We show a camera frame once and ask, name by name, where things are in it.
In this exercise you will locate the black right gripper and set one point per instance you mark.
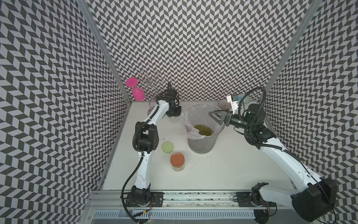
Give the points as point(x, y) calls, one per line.
point(225, 117)

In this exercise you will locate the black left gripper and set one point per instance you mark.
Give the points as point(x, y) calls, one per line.
point(178, 112)

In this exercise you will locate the grey mesh waste bin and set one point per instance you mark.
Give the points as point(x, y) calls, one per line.
point(203, 146)

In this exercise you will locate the light green jar lid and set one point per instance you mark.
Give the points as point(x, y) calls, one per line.
point(167, 147)

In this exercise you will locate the glass jar with mung beans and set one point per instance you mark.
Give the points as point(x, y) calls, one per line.
point(174, 118)

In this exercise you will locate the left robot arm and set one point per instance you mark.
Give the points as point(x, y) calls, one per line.
point(145, 141)

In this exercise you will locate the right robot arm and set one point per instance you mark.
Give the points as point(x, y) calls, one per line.
point(313, 196)

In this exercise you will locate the mung beans pile in bin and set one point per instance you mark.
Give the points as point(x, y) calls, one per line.
point(204, 130)

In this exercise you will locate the red striped ceramic bowl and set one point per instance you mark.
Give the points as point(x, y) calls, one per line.
point(224, 105)

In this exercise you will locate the clear plastic bin liner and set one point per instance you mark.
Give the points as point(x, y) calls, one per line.
point(198, 115)

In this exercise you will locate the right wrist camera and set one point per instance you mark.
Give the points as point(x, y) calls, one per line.
point(234, 102)

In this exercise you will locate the wire stand with pink discs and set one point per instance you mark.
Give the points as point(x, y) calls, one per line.
point(145, 86)

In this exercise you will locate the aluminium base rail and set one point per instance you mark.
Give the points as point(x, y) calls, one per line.
point(186, 207)

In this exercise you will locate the aluminium corner frame post left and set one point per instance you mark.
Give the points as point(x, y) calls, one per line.
point(102, 46)

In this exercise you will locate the aluminium corner frame post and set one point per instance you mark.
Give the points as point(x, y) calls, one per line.
point(313, 8)
point(102, 46)

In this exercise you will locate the aluminium corner frame post right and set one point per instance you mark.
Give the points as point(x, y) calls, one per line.
point(313, 8)

